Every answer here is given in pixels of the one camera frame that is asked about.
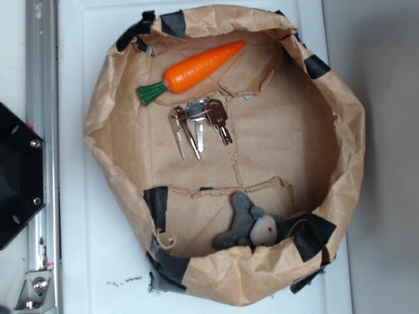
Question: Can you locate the grey plush rabbit toy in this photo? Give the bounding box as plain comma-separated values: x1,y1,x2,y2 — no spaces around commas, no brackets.
214,192,309,250

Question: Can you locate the brown paper bag bin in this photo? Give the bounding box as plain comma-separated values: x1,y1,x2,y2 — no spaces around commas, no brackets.
84,5,365,306

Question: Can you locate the white tray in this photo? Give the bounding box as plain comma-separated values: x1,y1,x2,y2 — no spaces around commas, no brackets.
58,1,352,313

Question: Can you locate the metal corner bracket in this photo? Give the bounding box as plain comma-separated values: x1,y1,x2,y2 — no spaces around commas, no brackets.
13,270,55,313

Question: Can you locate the silver key bunch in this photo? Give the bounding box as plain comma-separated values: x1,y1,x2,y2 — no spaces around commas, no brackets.
168,97,232,160

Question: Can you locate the orange plastic toy carrot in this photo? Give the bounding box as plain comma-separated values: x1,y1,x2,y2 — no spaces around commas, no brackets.
137,41,246,105

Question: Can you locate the aluminium extrusion rail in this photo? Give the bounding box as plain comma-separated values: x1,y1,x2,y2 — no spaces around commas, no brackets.
26,1,63,313

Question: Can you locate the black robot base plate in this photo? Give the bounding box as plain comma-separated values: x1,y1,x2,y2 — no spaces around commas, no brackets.
1,104,45,250

